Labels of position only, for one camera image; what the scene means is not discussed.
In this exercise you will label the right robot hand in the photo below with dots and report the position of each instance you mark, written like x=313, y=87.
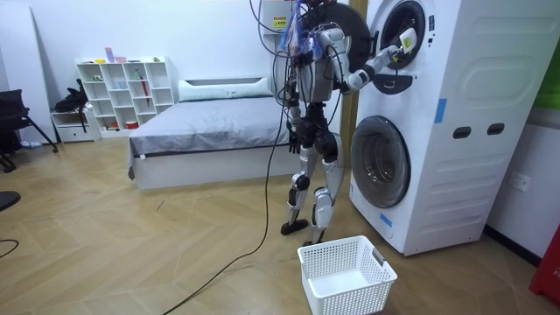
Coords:
x=408, y=40

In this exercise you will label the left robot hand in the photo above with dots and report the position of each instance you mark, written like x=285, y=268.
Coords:
x=294, y=141

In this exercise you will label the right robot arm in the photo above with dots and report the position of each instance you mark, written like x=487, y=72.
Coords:
x=359, y=79

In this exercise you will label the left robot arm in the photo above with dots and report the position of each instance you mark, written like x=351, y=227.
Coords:
x=295, y=109

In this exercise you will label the robot legs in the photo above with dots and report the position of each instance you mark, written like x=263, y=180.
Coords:
x=326, y=175

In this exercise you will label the round dark washer door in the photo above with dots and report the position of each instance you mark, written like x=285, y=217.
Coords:
x=355, y=30

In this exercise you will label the robot body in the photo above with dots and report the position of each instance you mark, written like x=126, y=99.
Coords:
x=321, y=72

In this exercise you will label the grey bed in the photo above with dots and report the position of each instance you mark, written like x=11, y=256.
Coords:
x=210, y=131

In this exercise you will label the pale long pillow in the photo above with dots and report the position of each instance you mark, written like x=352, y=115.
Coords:
x=223, y=89

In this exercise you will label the white washing machine tower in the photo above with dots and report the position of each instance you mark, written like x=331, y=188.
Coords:
x=464, y=131

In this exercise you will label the white perforated laundry basket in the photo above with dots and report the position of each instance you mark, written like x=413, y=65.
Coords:
x=345, y=280

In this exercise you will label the red small box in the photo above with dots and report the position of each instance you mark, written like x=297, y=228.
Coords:
x=131, y=125

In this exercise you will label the white cube shelf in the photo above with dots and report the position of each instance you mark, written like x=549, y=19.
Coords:
x=127, y=94

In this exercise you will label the pink upright box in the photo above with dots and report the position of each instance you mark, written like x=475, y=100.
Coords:
x=109, y=55

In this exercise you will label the small white drawer cabinet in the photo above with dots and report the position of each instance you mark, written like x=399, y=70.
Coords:
x=74, y=129

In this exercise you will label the black bag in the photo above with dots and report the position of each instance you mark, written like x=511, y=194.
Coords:
x=72, y=100

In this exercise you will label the white leaning board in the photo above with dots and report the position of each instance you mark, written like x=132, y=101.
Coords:
x=26, y=65

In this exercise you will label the black folding chair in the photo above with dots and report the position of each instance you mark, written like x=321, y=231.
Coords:
x=15, y=118

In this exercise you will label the black round base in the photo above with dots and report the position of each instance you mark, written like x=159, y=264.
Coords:
x=8, y=200

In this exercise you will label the wooden post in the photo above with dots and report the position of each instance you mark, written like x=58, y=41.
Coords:
x=348, y=127

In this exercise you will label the white wall box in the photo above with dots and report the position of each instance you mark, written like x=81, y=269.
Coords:
x=276, y=15

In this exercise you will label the white wall socket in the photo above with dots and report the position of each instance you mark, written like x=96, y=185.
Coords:
x=520, y=181

